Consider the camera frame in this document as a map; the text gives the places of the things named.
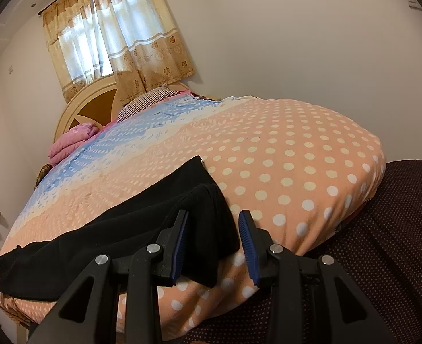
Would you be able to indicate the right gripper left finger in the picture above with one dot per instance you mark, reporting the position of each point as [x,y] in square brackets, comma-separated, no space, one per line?
[87,312]

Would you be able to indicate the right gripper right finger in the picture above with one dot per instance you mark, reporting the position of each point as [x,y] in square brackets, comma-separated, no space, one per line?
[313,300]

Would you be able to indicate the black pants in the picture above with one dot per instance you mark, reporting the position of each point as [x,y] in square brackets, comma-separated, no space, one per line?
[43,270]

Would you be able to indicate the brown patterned bag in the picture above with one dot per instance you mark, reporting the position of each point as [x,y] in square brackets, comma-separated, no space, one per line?
[42,173]

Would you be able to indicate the polka dot bed cover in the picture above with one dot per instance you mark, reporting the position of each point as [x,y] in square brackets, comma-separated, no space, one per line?
[300,169]

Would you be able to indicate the folded pink blanket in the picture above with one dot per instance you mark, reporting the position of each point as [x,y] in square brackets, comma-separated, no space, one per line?
[70,141]

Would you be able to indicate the cream wooden headboard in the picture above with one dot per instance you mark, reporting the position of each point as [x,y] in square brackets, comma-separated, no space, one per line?
[96,103]

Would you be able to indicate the striped pillow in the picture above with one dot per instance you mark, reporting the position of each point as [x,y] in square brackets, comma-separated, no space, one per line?
[145,101]

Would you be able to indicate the beige curtain behind headboard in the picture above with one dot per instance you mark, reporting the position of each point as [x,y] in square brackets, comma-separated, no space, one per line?
[136,41]

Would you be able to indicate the white wall switch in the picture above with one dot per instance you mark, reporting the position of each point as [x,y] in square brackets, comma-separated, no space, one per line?
[413,4]

